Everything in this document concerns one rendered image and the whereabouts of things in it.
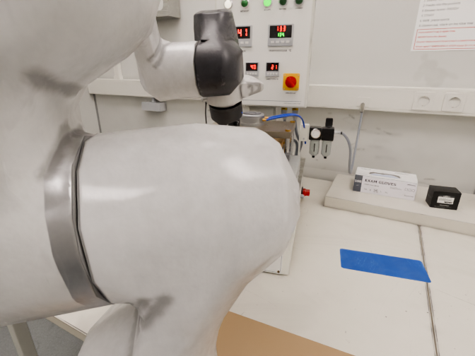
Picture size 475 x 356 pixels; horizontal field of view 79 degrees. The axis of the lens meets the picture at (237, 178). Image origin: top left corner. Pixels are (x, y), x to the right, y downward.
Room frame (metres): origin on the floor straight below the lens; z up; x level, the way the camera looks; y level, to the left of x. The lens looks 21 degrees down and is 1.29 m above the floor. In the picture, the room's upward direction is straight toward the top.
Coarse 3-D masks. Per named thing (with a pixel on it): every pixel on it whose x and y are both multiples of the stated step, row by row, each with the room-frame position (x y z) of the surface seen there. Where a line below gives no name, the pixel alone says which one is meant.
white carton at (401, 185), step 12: (360, 168) 1.21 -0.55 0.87; (372, 168) 1.21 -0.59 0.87; (360, 180) 1.12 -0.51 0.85; (372, 180) 1.10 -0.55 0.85; (384, 180) 1.08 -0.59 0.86; (396, 180) 1.07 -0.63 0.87; (408, 180) 1.07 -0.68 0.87; (372, 192) 1.10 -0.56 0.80; (384, 192) 1.08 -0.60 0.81; (396, 192) 1.06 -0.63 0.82; (408, 192) 1.04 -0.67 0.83
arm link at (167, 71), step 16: (144, 48) 0.50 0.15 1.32; (160, 48) 0.53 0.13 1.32; (176, 48) 0.53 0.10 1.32; (192, 48) 0.53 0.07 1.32; (144, 64) 0.52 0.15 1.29; (160, 64) 0.52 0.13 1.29; (176, 64) 0.52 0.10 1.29; (192, 64) 0.51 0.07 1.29; (144, 80) 0.52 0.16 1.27; (160, 80) 0.52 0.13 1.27; (176, 80) 0.52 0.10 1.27; (192, 80) 0.52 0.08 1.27; (160, 96) 0.54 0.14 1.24; (176, 96) 0.54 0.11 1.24; (192, 96) 0.54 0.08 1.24
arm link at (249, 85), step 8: (248, 80) 0.67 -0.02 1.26; (256, 80) 0.68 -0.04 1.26; (240, 88) 0.64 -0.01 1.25; (248, 88) 0.66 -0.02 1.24; (256, 88) 0.67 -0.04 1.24; (216, 96) 0.62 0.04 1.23; (224, 96) 0.62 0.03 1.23; (232, 96) 0.63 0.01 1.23; (240, 96) 0.64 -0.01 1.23; (248, 96) 0.66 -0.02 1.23; (216, 104) 0.63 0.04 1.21; (224, 104) 0.63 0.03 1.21; (232, 104) 0.63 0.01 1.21
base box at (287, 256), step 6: (300, 186) 1.01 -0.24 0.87; (300, 192) 1.06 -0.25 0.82; (306, 192) 1.10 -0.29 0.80; (294, 234) 0.79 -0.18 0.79; (288, 246) 0.68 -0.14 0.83; (288, 252) 0.67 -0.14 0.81; (288, 258) 0.66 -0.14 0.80; (282, 264) 0.66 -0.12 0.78; (288, 264) 0.66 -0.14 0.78; (282, 270) 0.65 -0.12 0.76; (288, 270) 0.65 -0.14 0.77
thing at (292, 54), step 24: (216, 0) 1.12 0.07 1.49; (240, 0) 1.10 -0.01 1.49; (288, 0) 1.06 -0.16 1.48; (312, 0) 1.04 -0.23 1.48; (240, 24) 1.10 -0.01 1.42; (264, 24) 1.08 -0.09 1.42; (288, 24) 1.05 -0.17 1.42; (312, 24) 1.04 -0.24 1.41; (264, 48) 1.07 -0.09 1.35; (288, 48) 1.05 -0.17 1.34; (264, 72) 1.07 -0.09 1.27; (288, 72) 1.05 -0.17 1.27; (264, 96) 1.07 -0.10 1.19; (288, 96) 1.05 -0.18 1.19
